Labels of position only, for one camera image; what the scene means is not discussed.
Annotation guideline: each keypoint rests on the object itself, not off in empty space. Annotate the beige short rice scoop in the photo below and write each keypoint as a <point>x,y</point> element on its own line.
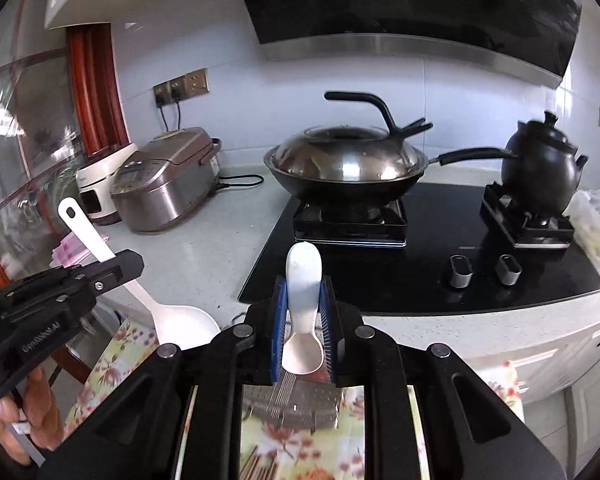
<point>303,353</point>

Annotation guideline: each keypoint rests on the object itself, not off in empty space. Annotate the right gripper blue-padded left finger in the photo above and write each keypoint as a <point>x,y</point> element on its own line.
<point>279,306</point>

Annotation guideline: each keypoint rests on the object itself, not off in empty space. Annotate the white cabinet drawers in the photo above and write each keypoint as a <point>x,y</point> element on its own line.
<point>554,388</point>

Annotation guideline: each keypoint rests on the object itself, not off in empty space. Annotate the black clay kettle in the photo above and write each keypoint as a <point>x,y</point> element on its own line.
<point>545,169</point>

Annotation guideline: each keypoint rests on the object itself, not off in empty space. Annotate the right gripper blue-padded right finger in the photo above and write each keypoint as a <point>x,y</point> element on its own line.
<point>326,309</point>

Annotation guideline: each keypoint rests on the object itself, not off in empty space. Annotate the steel wire utensil rack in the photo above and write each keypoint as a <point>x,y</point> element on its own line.
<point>293,403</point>

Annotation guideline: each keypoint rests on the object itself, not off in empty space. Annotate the black range hood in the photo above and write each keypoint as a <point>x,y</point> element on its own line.
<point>531,40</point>

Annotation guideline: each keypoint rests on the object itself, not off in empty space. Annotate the black glass gas stove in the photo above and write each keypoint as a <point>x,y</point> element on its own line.
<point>435,252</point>

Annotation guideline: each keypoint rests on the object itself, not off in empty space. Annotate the floral tablecloth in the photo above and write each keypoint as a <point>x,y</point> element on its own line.
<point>266,452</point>

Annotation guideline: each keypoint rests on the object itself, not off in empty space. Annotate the silver rice cooker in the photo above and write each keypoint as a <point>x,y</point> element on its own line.
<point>165,180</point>

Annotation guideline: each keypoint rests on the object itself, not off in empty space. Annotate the white small appliance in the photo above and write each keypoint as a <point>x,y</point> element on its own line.
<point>94,182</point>

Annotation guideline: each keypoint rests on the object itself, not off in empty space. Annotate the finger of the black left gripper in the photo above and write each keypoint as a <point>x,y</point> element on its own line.
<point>104,276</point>

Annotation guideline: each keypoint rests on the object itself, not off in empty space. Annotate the black wok with lid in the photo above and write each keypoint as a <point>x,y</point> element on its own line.
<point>359,165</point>

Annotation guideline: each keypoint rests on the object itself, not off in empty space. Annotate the wall power socket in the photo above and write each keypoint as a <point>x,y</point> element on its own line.
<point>182,88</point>

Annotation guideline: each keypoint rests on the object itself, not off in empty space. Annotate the left hand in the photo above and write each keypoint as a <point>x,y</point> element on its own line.
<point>40,409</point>

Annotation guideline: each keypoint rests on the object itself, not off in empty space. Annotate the white plastic bag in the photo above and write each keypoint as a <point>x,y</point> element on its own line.
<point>584,214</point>

